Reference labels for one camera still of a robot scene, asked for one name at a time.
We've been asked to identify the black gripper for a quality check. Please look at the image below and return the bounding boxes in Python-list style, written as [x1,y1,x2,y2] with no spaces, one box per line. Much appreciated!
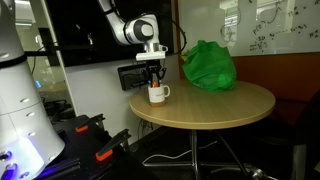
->
[145,59,167,88]

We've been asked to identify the white ceramic mug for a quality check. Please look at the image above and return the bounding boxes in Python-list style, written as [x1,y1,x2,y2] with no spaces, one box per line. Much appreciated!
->
[147,84,171,107]

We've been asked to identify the green plastic bag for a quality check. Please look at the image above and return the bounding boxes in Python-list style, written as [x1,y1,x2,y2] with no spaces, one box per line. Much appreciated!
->
[181,39,238,93]

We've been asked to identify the black clamp with orange tip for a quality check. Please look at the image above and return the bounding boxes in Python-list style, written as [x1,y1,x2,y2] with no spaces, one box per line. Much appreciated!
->
[94,128,133,163]
[74,113,107,134]

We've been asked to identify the metal table base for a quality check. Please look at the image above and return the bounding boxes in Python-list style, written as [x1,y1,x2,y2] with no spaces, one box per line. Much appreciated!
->
[143,128,268,180]

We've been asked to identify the whiteboard with writing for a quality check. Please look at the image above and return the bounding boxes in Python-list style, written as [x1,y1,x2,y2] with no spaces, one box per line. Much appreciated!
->
[177,0,320,58]

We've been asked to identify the orange upholstered bench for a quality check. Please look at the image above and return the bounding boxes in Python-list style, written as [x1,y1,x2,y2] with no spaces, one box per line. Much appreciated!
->
[231,51,320,126]

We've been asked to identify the black wall outlet box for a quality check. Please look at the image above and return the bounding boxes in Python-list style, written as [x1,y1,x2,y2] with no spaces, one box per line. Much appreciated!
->
[117,63,152,92]

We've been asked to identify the white wrist mount plate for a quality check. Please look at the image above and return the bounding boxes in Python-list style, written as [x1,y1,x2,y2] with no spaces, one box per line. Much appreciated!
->
[135,44,169,62]

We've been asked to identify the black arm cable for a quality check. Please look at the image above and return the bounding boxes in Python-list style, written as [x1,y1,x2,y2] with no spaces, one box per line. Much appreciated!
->
[166,19,188,58]

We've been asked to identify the white floor cable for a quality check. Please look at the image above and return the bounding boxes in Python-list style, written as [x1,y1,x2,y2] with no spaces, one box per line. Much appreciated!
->
[141,139,218,166]

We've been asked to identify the large black wall screen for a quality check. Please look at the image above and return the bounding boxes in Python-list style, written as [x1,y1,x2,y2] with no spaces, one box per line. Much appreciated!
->
[38,0,176,68]

